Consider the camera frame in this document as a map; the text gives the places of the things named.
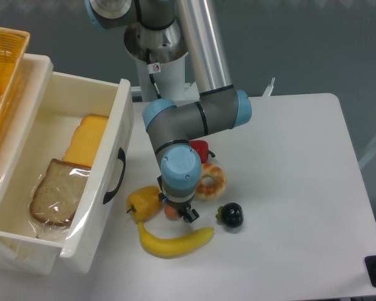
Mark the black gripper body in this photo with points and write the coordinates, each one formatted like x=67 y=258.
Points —
x=181 y=204

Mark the brown egg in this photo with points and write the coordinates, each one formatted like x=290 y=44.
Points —
x=171 y=212

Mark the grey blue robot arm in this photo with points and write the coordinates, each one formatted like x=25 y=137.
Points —
x=160 y=32

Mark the glazed bagel donut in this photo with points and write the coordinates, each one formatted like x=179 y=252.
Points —
x=212 y=182

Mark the yellow banana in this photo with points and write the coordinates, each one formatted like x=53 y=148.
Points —
x=173 y=247

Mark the dark purple mangosteen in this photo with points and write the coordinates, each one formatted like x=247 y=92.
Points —
x=230 y=215

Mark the yellow bell pepper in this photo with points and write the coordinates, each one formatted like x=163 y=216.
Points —
x=143 y=203

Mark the red bell pepper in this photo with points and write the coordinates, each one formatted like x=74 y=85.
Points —
x=202 y=148

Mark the orange cake slice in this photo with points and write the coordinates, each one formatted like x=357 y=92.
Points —
x=86 y=140

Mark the brown bread slice wrapped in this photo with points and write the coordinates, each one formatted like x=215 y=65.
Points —
x=57 y=197

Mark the yellow woven basket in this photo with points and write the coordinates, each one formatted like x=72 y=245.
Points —
x=13 y=44

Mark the black drawer handle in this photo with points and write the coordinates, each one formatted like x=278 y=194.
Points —
x=117 y=177

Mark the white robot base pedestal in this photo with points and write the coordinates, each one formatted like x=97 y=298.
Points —
x=170 y=81

